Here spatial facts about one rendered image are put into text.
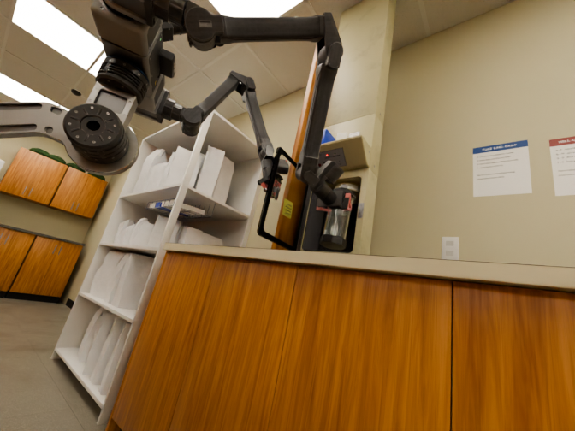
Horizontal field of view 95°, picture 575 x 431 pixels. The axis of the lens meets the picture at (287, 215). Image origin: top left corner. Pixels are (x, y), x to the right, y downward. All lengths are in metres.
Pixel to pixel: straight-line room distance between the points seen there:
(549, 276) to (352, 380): 0.48
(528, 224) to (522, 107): 0.61
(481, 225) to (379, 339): 0.91
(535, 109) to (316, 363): 1.52
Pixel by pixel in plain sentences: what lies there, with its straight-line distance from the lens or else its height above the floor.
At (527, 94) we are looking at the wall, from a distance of 1.86.
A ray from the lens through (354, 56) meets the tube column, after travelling 1.81.
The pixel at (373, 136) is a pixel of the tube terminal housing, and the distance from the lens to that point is 1.36.
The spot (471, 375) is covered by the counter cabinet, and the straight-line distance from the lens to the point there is 0.74.
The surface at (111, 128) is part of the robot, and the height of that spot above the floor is 1.14.
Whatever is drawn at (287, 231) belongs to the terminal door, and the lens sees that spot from 1.19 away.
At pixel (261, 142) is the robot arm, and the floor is 1.45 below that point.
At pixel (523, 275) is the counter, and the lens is 0.71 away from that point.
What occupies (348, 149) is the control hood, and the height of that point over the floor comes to 1.47.
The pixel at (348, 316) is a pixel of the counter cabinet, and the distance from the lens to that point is 0.80.
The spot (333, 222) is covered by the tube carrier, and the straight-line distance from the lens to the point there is 1.02.
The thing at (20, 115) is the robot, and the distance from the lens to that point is 1.15.
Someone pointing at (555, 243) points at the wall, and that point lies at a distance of 1.50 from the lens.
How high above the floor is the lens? 0.78
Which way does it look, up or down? 17 degrees up
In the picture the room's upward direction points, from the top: 12 degrees clockwise
